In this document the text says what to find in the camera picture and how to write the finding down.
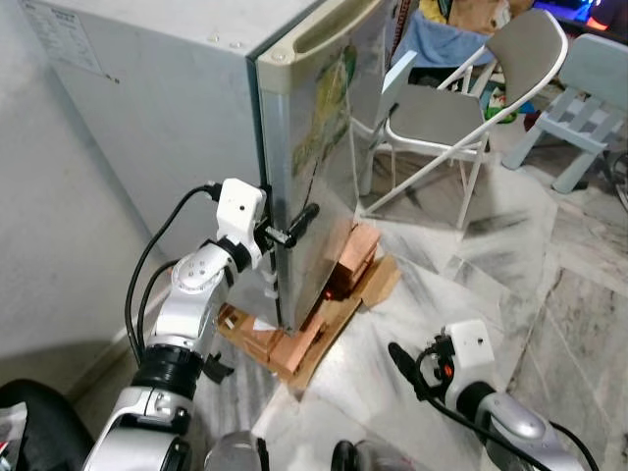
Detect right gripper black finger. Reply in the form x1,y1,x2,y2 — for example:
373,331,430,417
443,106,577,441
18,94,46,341
387,340,429,401

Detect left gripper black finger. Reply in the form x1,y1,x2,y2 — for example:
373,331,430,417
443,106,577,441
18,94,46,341
285,203,322,243

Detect grey mini fridge body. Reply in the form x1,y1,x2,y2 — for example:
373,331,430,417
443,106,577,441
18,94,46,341
18,0,330,330

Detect white fridge label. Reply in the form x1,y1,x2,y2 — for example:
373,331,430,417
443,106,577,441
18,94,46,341
20,0,107,81

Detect orange brick pile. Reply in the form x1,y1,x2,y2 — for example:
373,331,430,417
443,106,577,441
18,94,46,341
324,222,384,303
218,294,342,382

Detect brown cardboard sheet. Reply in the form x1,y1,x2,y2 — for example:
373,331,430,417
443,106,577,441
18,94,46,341
216,253,403,391

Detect robot right leg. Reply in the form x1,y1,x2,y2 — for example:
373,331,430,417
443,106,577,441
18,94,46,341
331,439,418,471

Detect robot leg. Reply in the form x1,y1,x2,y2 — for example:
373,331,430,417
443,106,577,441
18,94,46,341
204,430,272,471
331,439,418,471

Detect green yellow door sticker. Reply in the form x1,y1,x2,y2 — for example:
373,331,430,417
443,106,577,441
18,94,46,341
297,44,360,176

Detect small black object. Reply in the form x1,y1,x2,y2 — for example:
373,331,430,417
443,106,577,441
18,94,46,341
199,351,236,386

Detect grey white folding chair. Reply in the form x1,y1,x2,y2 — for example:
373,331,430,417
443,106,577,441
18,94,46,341
351,8,570,232

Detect robot left leg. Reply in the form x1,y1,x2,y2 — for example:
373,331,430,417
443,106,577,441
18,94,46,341
204,430,272,471

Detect blue cloth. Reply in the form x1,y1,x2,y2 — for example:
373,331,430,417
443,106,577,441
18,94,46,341
405,10,497,72

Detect red lattice panel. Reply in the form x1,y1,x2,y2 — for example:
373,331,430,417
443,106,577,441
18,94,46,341
391,0,411,55

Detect green toy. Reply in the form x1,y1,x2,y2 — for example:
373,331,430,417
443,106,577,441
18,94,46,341
488,90,523,125

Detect black bag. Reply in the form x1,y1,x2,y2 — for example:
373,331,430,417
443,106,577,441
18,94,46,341
0,379,96,471

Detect light blue kids chair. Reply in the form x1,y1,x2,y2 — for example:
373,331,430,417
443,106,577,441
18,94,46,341
502,32,628,194

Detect glowing dark screen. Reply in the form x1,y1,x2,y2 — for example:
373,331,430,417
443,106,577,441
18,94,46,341
535,0,628,32

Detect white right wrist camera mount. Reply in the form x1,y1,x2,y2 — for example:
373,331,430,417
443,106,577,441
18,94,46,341
432,320,494,392

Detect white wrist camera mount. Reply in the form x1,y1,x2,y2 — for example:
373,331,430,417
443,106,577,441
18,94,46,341
432,320,494,392
214,179,268,268

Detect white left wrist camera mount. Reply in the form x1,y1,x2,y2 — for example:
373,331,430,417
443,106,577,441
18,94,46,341
214,179,268,268

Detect black floor cable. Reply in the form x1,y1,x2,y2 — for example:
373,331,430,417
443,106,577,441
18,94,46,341
606,147,628,212

